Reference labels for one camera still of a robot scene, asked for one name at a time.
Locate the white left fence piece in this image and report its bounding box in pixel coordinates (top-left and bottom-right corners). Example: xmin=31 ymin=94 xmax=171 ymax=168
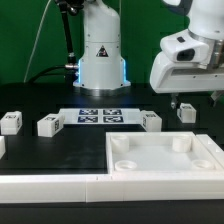
xmin=0 ymin=136 xmax=6 ymax=159

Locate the white marker tag sheet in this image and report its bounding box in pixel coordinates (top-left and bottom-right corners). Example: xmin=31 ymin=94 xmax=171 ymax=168
xmin=59 ymin=108 xmax=141 ymax=125

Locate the white thin cable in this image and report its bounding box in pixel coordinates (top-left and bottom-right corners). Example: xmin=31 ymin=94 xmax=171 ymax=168
xmin=23 ymin=0 xmax=54 ymax=84

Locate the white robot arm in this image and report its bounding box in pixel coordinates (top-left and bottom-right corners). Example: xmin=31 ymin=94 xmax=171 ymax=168
xmin=74 ymin=0 xmax=224 ymax=100

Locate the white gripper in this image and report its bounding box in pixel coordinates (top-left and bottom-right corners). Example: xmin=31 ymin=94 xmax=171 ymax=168
xmin=150 ymin=30 xmax=224 ymax=109

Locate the black cable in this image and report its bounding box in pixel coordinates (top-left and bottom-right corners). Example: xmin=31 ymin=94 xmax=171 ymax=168
xmin=26 ymin=64 xmax=79 ymax=84

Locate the white front fence wall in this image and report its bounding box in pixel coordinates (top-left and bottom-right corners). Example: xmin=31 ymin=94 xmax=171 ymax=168
xmin=0 ymin=172 xmax=224 ymax=204

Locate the white square table top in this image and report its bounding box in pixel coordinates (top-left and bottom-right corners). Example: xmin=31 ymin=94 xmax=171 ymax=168
xmin=106 ymin=132 xmax=224 ymax=173

